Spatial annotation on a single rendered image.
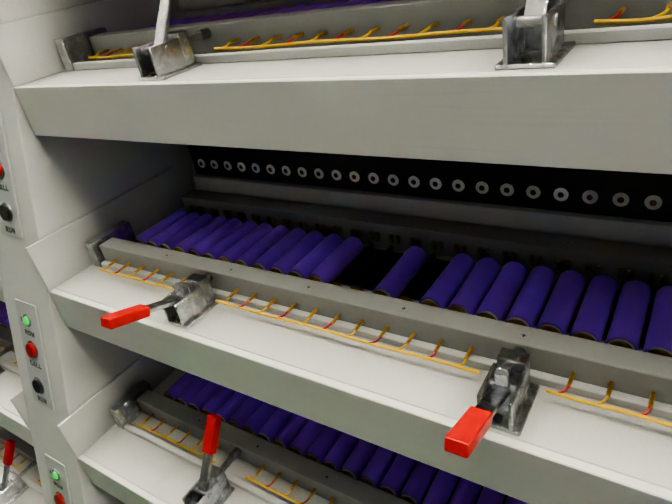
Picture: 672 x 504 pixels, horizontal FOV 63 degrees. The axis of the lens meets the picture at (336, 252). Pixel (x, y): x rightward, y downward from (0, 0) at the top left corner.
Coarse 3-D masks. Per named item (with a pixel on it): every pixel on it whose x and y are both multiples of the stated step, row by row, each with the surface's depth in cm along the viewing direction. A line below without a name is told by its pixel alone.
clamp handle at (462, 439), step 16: (496, 368) 31; (496, 384) 31; (480, 400) 29; (496, 400) 29; (464, 416) 27; (480, 416) 27; (448, 432) 26; (464, 432) 26; (480, 432) 26; (448, 448) 26; (464, 448) 25
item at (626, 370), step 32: (128, 256) 54; (160, 256) 51; (192, 256) 50; (224, 288) 47; (256, 288) 45; (288, 288) 43; (320, 288) 42; (288, 320) 42; (352, 320) 40; (384, 320) 38; (416, 320) 37; (448, 320) 36; (480, 320) 36; (480, 352) 35; (544, 352) 32; (576, 352) 32; (608, 352) 31; (640, 352) 31; (608, 384) 31; (640, 384) 30; (640, 416) 29
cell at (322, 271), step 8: (352, 240) 48; (344, 248) 47; (352, 248) 48; (360, 248) 48; (328, 256) 47; (336, 256) 46; (344, 256) 47; (352, 256) 48; (320, 264) 46; (328, 264) 46; (336, 264) 46; (344, 264) 47; (312, 272) 45; (320, 272) 45; (328, 272) 45; (336, 272) 46; (320, 280) 45; (328, 280) 45
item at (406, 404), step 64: (128, 192) 60; (256, 192) 59; (320, 192) 54; (64, 256) 55; (64, 320) 56; (256, 320) 44; (256, 384) 41; (320, 384) 37; (384, 384) 35; (448, 384) 34; (512, 448) 30; (576, 448) 29; (640, 448) 28
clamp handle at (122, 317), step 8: (176, 288) 44; (176, 296) 45; (184, 296) 45; (152, 304) 43; (160, 304) 43; (168, 304) 44; (120, 312) 41; (128, 312) 41; (136, 312) 41; (144, 312) 42; (104, 320) 40; (112, 320) 39; (120, 320) 40; (128, 320) 40; (136, 320) 41; (112, 328) 39
